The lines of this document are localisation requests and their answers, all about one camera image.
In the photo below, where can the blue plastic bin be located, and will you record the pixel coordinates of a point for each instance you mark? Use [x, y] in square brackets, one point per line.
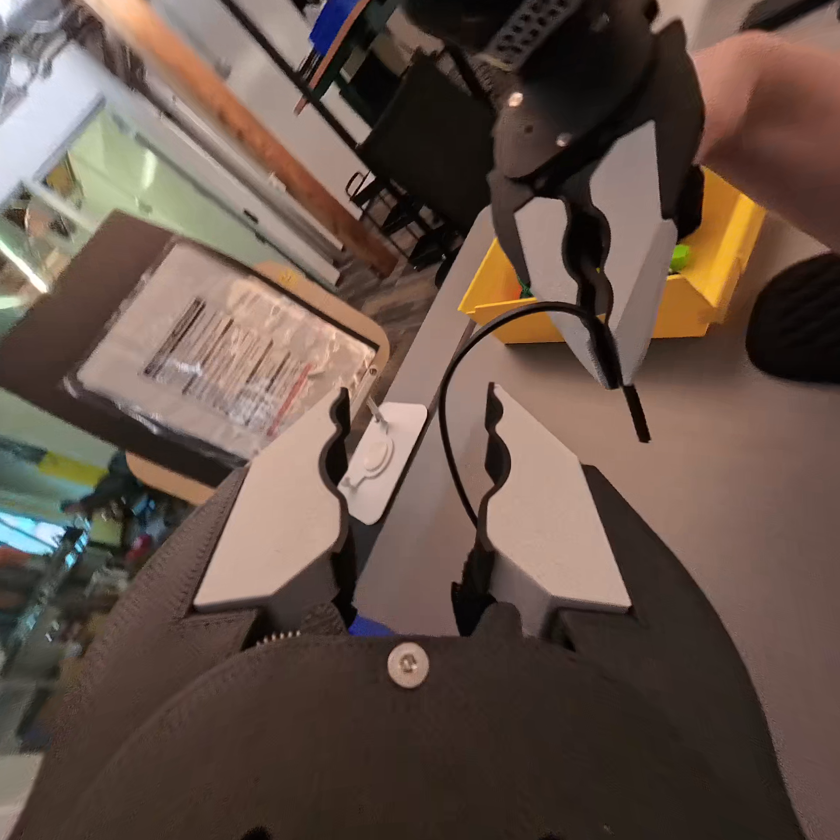
[371, 627]

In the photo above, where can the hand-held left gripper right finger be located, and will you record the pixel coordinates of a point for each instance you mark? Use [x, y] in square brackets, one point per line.
[558, 525]

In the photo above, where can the yellow plastic bin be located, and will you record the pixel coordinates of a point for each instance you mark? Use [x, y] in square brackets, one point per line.
[695, 302]

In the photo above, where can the blue storage bin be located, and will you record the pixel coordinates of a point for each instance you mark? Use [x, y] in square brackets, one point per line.
[331, 23]

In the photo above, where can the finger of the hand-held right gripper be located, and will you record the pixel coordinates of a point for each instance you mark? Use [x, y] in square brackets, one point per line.
[548, 262]
[643, 249]

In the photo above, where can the wooden support post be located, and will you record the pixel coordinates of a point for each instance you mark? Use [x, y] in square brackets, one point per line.
[262, 144]

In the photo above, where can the white board stand base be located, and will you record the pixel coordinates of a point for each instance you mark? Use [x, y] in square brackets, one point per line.
[394, 423]

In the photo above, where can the instruction sheet display board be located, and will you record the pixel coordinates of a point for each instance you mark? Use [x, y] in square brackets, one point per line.
[229, 354]

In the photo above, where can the green plastic item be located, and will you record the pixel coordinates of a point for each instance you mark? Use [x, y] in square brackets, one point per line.
[680, 257]

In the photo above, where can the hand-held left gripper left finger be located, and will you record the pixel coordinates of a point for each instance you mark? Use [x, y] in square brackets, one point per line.
[282, 525]

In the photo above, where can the black office chair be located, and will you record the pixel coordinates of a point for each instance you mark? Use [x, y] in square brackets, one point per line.
[426, 131]

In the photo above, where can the person's right forearm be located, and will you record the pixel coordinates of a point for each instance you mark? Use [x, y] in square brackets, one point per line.
[774, 131]

